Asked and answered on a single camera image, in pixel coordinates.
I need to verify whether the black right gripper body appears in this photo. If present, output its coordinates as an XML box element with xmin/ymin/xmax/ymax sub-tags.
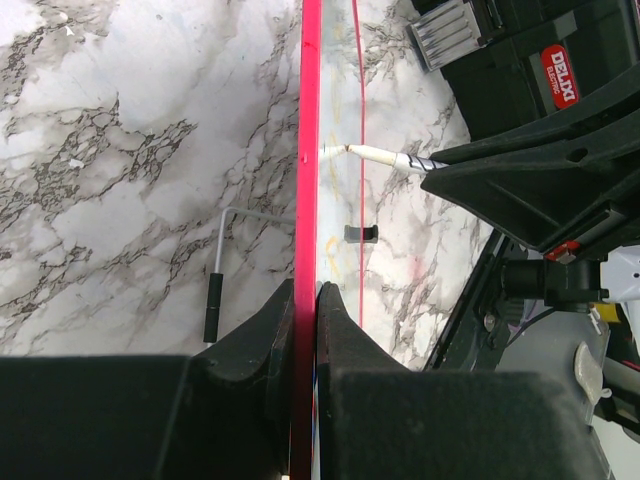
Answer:
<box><xmin>544</xmin><ymin>207</ymin><xmax>639</xmax><ymax>264</ymax></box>

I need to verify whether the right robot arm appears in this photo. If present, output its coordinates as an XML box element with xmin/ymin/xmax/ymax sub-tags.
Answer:
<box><xmin>421</xmin><ymin>66</ymin><xmax>639</xmax><ymax>311</ymax></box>

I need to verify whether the black plastic toolbox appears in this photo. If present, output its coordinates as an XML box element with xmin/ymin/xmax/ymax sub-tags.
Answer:
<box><xmin>409</xmin><ymin>1</ymin><xmax>639</xmax><ymax>140</ymax></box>

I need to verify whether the pink framed whiteboard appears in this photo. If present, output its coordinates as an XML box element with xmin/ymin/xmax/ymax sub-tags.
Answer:
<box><xmin>202</xmin><ymin>0</ymin><xmax>381</xmax><ymax>480</ymax></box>

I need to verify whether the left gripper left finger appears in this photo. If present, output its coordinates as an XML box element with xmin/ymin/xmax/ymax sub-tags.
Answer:
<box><xmin>1</xmin><ymin>281</ymin><xmax>294</xmax><ymax>479</ymax></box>

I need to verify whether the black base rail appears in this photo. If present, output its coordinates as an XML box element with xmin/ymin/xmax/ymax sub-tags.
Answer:
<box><xmin>424</xmin><ymin>231</ymin><xmax>526</xmax><ymax>372</ymax></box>

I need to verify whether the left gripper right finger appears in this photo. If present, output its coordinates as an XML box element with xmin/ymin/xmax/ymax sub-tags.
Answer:
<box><xmin>314</xmin><ymin>283</ymin><xmax>612</xmax><ymax>479</ymax></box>

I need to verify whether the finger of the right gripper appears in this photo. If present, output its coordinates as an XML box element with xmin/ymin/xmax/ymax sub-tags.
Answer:
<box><xmin>421</xmin><ymin>66</ymin><xmax>639</xmax><ymax>253</ymax></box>

